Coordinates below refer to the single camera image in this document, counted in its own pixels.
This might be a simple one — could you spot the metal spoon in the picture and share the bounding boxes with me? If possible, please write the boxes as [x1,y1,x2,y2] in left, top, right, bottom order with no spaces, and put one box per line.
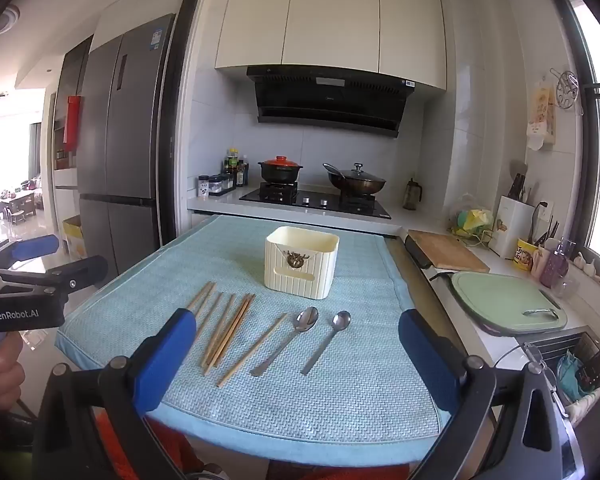
[250,306,320,378]
[300,310,353,376]

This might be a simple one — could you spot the glass wok lid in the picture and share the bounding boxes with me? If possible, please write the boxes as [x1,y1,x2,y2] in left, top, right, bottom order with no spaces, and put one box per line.
[336,162,383,182]

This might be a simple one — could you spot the person's left hand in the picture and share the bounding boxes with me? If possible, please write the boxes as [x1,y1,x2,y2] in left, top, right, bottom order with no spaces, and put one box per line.
[0,332,27,407]

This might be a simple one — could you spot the black pot with red lid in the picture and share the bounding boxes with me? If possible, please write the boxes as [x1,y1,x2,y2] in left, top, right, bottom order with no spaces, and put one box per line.
[258,156,303,184]

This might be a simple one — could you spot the black gas stove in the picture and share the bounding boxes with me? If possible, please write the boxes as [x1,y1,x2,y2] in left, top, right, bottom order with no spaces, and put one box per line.
[239,182,392,220]

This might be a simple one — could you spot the wire rack with bags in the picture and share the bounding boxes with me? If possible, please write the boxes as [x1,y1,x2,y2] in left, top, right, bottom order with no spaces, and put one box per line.
[447,192,496,250]

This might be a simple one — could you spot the wooden dining table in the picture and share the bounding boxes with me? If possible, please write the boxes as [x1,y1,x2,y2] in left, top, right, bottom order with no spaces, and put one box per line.
[0,189,44,222]

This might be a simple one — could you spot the round ceiling vent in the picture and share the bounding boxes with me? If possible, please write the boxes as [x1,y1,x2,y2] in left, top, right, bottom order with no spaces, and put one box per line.
[0,4,22,37]

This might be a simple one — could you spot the yellow printed cup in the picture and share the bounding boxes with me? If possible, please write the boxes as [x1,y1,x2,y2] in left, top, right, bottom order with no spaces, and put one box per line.
[514,237,539,272]

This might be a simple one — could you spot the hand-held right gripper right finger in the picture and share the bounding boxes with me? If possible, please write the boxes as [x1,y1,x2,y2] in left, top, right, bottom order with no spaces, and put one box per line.
[398,309,566,480]

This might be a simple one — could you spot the metal dish drainer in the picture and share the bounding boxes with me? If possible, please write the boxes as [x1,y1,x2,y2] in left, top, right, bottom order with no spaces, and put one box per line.
[522,330,600,423]

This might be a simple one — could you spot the teal cloth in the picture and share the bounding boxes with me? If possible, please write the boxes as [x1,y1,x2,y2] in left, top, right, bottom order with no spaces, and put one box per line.
[557,352,587,402]

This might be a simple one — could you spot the black range hood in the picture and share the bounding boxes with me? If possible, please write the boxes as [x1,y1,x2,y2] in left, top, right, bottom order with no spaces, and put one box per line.
[246,65,416,138]

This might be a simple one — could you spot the wooden cutting board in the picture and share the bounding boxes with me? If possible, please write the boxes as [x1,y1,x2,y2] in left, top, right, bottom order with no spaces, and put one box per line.
[407,230,491,273]

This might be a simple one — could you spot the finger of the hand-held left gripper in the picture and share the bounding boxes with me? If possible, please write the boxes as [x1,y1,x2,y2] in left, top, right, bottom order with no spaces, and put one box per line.
[0,255,109,306]
[0,234,61,273]

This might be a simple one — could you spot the pink container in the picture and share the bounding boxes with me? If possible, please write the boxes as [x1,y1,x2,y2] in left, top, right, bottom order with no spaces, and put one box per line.
[530,245,551,281]

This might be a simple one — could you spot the cream ribbed utensil holder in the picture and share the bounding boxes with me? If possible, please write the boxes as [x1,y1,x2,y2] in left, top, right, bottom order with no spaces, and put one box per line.
[264,226,341,301]

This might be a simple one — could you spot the dark glass pitcher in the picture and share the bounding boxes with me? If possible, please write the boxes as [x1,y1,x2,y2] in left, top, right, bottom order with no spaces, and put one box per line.
[403,178,424,211]

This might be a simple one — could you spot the yellow cardboard box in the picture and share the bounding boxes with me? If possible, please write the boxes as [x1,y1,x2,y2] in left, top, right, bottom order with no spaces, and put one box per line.
[62,215,84,262]

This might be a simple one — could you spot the hanging paper package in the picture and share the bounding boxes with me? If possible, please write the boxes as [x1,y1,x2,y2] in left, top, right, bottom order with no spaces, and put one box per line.
[526,80,557,151]

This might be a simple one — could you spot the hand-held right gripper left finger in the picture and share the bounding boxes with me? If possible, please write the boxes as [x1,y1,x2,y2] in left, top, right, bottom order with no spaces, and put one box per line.
[32,308,197,480]

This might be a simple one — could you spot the green plastic cutting board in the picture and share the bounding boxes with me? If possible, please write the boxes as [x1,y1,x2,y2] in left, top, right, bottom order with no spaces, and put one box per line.
[450,271,568,336]

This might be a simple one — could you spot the white knife block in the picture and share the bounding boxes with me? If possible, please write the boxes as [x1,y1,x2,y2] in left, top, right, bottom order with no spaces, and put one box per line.
[489,160,537,260]

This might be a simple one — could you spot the slender wooden chopstick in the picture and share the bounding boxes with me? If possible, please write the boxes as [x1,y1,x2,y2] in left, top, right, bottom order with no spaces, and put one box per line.
[217,313,288,389]

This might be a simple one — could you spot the hanging wire steamer rack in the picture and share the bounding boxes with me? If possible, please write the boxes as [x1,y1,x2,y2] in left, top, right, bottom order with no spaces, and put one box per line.
[550,69,580,110]

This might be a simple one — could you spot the purple soap dispenser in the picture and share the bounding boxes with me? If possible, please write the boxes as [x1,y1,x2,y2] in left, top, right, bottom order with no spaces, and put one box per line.
[540,239,577,289]

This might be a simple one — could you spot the grey refrigerator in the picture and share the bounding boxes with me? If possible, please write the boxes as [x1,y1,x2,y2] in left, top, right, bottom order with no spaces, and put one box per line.
[77,12,177,288]

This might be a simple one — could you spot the teal woven table mat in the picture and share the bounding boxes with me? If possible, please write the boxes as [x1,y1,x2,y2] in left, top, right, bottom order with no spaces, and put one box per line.
[55,214,453,466]

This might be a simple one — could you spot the garlic bulbs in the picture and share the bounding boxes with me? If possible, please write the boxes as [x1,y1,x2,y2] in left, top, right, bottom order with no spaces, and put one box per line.
[574,252,599,277]

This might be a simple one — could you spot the dark wok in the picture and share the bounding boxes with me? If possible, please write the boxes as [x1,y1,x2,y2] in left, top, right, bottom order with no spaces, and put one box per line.
[323,162,387,197]

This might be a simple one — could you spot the white wall cabinet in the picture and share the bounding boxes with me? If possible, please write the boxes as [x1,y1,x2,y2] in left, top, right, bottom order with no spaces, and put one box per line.
[214,0,448,92]

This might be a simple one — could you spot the black smartphone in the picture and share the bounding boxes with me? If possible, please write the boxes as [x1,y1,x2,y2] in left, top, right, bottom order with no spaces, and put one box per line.
[577,339,600,392]

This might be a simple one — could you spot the set of wooden chopsticks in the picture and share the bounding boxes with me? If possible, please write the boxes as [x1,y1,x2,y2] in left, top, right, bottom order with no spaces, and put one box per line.
[186,281,257,377]

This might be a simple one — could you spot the red wall box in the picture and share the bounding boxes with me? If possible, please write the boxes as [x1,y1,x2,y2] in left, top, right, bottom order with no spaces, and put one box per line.
[64,96,84,153]

